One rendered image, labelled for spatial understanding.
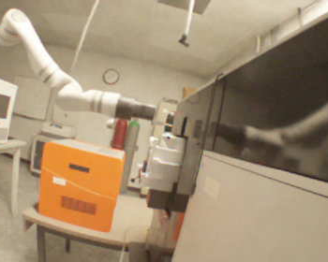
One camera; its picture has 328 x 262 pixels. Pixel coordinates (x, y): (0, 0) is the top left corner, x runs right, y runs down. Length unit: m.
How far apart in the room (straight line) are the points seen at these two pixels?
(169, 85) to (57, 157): 3.45
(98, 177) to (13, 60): 4.67
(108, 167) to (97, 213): 0.26
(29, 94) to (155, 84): 2.89
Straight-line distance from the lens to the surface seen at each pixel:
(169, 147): 0.58
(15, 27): 0.65
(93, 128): 4.11
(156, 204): 0.63
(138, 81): 4.15
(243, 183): 0.27
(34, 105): 4.66
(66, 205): 1.09
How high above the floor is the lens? 1.29
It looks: 2 degrees up
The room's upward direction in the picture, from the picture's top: 12 degrees clockwise
